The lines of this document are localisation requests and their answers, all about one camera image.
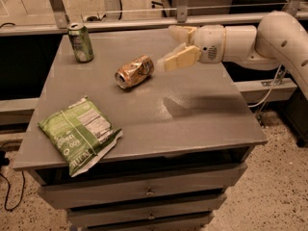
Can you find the grey drawer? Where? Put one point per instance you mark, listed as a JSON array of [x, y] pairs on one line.
[[159, 224], [170, 207], [112, 190]]

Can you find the green chip bag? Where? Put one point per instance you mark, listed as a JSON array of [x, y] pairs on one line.
[[82, 134]]

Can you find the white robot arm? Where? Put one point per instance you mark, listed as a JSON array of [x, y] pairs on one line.
[[278, 39]]

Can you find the green soda can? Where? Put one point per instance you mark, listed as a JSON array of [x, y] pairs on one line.
[[80, 41]]

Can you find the bottom grey drawer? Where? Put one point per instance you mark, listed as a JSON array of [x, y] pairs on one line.
[[159, 224]]

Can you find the top grey drawer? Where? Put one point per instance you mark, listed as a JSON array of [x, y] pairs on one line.
[[112, 190]]

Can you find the grey drawer cabinet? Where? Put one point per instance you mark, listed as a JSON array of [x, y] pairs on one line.
[[191, 117]]

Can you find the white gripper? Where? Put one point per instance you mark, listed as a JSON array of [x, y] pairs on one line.
[[210, 43]]

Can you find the middle grey drawer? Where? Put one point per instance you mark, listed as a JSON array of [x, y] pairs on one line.
[[170, 207]]

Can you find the orange soda can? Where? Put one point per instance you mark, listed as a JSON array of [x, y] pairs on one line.
[[134, 73]]

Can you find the metal frame rail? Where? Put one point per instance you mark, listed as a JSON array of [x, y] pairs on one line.
[[34, 17]]

